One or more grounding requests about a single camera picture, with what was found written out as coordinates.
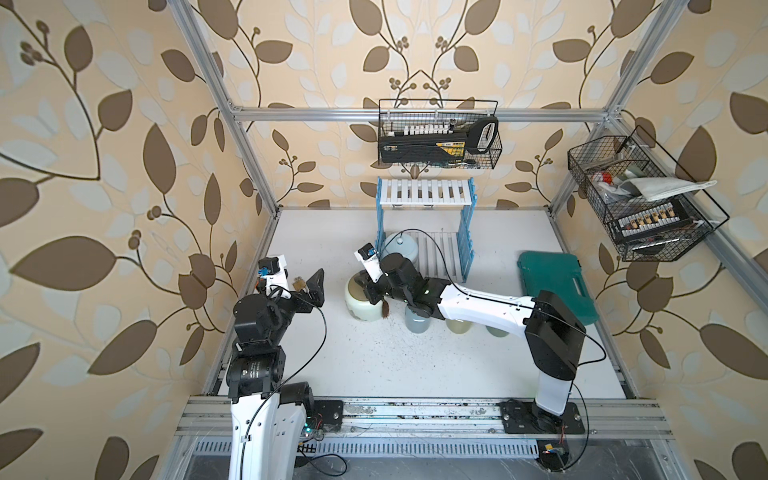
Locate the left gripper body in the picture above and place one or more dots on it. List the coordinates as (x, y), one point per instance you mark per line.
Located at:
(297, 303)

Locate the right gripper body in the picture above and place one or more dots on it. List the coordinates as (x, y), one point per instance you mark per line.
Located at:
(376, 290)

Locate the cream jar with tassel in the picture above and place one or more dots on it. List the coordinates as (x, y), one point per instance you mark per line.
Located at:
(358, 304)

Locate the blue cylindrical tea canister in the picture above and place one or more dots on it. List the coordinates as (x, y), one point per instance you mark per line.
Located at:
(416, 323)

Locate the blue white two-tier shelf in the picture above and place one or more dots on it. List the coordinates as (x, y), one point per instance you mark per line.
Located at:
(438, 214)

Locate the yellow-green cylindrical tea canister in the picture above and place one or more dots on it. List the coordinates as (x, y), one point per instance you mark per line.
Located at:
(458, 327)

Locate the green cylindrical tea canister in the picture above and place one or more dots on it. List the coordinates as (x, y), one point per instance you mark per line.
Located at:
(497, 332)

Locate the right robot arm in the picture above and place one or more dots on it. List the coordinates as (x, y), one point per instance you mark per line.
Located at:
(553, 333)

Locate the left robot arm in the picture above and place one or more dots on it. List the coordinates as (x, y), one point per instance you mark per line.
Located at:
(269, 412)

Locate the light blue round jar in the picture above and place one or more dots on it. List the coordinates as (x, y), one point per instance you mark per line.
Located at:
(403, 244)

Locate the black yellow tool box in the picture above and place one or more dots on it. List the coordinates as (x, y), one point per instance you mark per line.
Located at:
(431, 149)

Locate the white bit row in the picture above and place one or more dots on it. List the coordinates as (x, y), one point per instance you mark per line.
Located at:
(428, 129)

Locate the green plastic tool case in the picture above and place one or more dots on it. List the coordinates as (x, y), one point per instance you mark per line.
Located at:
(560, 273)

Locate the white paper packet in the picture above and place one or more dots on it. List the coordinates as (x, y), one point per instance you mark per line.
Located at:
(653, 189)

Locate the bit set tray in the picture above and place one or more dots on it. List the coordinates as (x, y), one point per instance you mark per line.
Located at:
(652, 221)

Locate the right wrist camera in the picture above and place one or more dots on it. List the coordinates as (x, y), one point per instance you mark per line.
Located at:
(367, 255)

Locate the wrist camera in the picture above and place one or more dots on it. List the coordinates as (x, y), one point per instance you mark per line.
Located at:
(367, 255)
(272, 277)

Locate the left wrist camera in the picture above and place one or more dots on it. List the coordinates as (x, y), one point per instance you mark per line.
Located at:
(272, 277)

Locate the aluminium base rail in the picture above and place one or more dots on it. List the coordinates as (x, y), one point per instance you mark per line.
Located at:
(600, 419)

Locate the back black wire basket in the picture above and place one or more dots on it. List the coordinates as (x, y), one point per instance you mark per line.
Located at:
(475, 118)

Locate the black wire basket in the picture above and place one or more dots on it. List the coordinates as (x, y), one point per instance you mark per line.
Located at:
(475, 118)
(599, 166)

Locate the right black wire basket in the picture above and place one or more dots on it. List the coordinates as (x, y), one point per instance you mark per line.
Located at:
(599, 166)

